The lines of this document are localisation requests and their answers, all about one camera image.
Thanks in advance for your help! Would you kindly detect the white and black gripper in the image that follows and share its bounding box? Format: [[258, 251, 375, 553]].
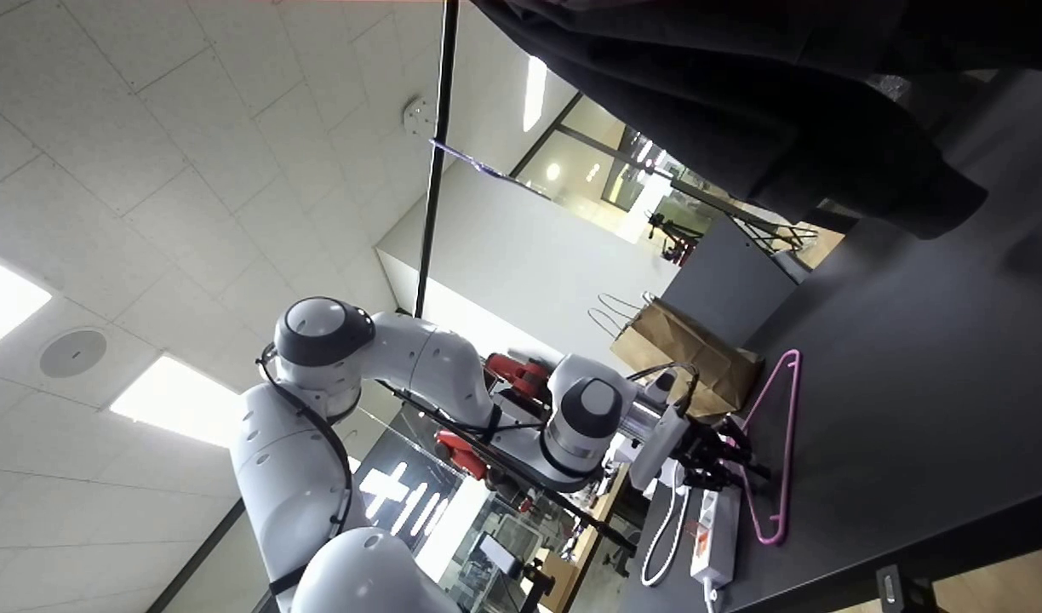
[[624, 386, 729, 495]]

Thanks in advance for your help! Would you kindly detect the pink plastic clothing hanger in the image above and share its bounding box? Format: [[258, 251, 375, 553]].
[[734, 347, 802, 549]]

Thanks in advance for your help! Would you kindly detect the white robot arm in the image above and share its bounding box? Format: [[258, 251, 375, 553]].
[[229, 298, 725, 613]]

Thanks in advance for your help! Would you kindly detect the white power strip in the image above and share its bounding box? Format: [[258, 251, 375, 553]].
[[692, 489, 738, 613]]

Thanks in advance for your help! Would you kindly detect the grey box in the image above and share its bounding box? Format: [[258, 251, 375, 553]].
[[659, 220, 802, 343]]

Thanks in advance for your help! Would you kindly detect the black cloth garment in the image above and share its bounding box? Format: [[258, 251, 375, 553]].
[[472, 0, 1042, 238]]

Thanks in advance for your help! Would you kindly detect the black metal rack pole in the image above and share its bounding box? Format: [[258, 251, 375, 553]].
[[415, 0, 461, 318]]

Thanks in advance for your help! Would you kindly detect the white power cable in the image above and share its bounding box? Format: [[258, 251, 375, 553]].
[[637, 458, 698, 592]]

